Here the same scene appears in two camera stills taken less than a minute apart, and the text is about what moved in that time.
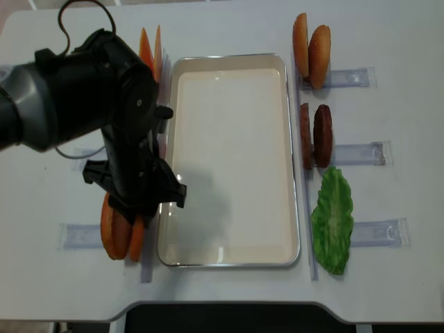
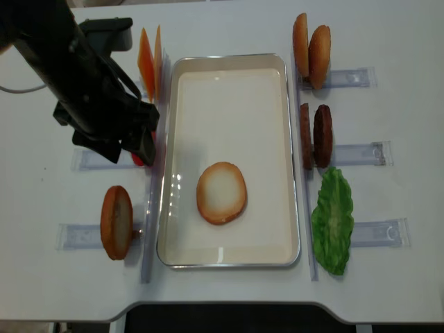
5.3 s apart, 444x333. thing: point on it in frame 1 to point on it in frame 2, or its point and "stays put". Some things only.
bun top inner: (301, 45) stays put
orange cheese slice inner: (158, 55) stays put
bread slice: (137, 244) to (221, 193)
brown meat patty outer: (322, 136) stays put
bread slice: (116, 230) stays put
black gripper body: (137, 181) to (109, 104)
